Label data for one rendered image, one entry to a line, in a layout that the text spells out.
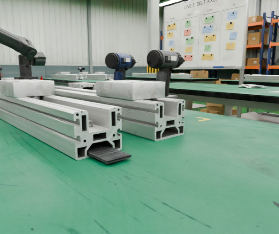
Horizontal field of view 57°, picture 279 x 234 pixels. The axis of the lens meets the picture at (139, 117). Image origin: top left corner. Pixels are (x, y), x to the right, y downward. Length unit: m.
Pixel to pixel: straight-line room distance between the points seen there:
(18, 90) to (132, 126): 0.31
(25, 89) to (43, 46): 11.99
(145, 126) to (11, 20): 12.10
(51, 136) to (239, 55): 3.18
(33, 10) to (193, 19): 9.61
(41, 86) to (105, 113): 0.31
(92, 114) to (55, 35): 12.49
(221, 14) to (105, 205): 3.59
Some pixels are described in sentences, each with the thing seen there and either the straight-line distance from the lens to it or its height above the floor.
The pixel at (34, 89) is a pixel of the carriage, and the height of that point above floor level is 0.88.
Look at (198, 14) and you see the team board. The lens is 4.06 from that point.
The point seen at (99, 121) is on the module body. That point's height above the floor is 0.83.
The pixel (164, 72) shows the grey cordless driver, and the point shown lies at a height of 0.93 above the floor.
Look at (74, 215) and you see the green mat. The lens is 0.31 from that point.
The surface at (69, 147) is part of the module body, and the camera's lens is 0.48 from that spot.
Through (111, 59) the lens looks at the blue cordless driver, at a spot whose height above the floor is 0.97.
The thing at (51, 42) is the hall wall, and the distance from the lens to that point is 12.87.
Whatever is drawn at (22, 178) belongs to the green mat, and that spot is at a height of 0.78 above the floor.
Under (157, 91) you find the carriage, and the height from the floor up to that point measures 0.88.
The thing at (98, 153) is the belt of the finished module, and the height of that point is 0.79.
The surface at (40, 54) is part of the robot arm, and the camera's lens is 1.45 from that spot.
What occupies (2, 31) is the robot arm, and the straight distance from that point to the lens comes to 1.29.
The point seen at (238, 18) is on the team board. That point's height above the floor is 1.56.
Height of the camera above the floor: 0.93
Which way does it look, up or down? 10 degrees down
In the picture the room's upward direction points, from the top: straight up
